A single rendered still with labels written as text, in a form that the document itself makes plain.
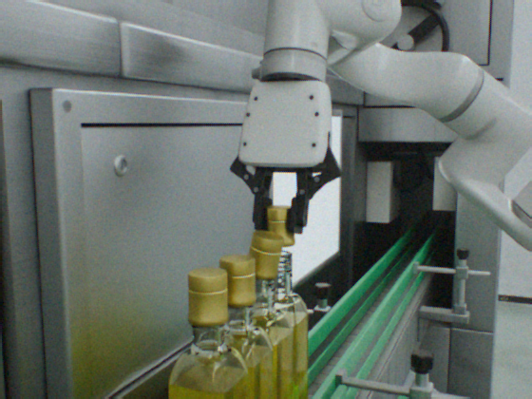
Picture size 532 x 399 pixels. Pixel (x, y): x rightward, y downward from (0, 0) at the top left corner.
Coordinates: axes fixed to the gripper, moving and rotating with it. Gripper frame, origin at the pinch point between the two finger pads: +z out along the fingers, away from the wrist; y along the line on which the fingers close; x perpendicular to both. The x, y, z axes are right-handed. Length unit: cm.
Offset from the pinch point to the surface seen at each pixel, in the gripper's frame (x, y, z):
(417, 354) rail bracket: 12.4, 14.8, 15.0
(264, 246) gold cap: -6.8, 1.2, 3.9
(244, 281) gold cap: -11.4, 1.4, 7.5
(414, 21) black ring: 80, 1, -59
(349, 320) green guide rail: 50, -3, 15
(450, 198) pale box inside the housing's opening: 102, 10, -17
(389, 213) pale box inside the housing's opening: 107, -7, -12
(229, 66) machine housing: 7.4, -12.4, -20.8
